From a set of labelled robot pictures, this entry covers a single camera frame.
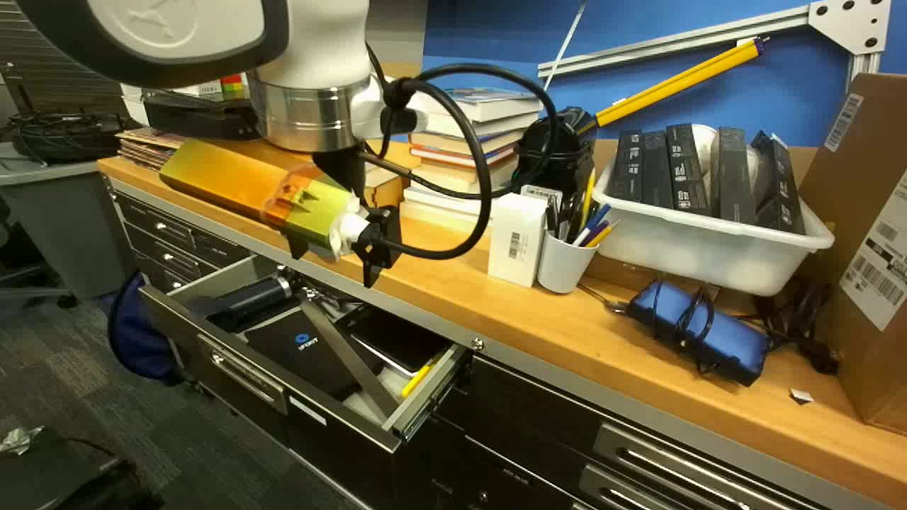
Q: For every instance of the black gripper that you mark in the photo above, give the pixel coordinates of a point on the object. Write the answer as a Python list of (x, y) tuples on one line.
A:
[(380, 230)]

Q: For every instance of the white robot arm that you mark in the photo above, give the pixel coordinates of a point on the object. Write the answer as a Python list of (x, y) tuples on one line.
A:
[(302, 59)]

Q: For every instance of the open metal drawer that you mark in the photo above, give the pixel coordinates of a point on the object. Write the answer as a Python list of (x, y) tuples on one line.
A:
[(245, 373)]

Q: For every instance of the black drawer cabinet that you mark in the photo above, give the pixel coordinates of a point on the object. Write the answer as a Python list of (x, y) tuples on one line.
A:
[(527, 443)]

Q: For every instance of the thick pale book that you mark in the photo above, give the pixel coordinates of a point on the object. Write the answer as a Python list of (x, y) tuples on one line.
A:
[(442, 193)]

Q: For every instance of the steel ruler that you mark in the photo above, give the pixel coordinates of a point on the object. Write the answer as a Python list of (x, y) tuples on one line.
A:
[(347, 359)]

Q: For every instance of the black box with blue logo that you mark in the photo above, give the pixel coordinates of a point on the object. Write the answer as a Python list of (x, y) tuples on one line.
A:
[(297, 343)]

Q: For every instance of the yellow plastic tool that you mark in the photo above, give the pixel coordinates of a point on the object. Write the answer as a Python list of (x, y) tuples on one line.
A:
[(418, 380)]

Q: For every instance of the black cylinder tool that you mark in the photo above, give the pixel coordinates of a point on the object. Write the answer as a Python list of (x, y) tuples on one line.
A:
[(248, 302)]

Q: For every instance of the small white box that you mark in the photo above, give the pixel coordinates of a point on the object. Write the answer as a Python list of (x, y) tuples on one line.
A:
[(514, 241)]

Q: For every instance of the orange and green box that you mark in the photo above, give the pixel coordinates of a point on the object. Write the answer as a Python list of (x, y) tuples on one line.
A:
[(236, 185)]

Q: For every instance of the white paged book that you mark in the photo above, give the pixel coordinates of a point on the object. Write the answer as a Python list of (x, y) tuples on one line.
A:
[(500, 129)]

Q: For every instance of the white pen cup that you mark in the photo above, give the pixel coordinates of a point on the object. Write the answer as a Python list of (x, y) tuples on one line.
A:
[(565, 264)]

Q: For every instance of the black pen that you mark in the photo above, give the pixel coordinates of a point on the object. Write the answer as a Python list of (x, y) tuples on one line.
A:
[(565, 219)]

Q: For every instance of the dark cover book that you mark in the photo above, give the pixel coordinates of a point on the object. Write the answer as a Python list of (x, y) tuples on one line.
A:
[(497, 104)]

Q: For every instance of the black clamp device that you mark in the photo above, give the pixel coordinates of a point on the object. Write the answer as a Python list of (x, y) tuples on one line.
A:
[(555, 151)]

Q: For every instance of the yellow pencil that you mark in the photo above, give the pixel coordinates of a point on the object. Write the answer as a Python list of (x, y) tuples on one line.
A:
[(586, 199)]

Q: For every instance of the blue pen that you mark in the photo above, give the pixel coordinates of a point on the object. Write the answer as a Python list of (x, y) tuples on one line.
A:
[(595, 226)]

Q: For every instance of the black electronics box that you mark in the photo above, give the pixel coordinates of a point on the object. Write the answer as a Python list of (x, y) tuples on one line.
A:
[(198, 114)]

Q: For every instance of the dark blue bag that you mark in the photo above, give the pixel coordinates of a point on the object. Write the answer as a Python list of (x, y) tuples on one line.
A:
[(141, 336)]

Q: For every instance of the brown book pile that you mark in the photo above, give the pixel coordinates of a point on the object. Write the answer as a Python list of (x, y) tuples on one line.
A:
[(150, 146)]

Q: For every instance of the black flat box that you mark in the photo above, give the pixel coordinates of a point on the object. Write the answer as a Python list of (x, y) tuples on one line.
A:
[(731, 175), (659, 169), (778, 185), (626, 165), (686, 171)]

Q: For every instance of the thin white rod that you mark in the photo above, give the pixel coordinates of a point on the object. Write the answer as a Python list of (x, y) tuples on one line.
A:
[(565, 47)]

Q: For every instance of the grey side desk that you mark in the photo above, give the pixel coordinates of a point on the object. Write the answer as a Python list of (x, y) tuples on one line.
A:
[(65, 223)]

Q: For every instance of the white plastic bin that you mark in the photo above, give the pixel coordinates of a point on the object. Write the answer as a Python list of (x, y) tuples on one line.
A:
[(703, 247)]

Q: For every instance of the long yellow rod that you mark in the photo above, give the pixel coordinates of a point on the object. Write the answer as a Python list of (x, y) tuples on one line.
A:
[(674, 87)]

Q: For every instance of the blue zip pouch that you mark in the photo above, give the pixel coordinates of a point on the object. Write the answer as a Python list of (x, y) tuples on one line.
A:
[(724, 342)]

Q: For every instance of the crumpled white paper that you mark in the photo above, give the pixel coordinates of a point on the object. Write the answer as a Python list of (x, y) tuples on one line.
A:
[(18, 441)]

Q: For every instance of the small silver clip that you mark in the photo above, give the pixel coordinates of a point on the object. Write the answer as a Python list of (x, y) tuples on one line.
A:
[(800, 396)]

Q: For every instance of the brown cardboard box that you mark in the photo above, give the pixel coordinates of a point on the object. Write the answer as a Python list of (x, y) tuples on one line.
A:
[(867, 246)]

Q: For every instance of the aluminium rail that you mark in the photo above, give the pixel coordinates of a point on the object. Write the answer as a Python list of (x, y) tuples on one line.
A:
[(681, 42)]

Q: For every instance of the white metal bracket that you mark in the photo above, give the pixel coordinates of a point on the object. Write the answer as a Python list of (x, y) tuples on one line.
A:
[(853, 25)]

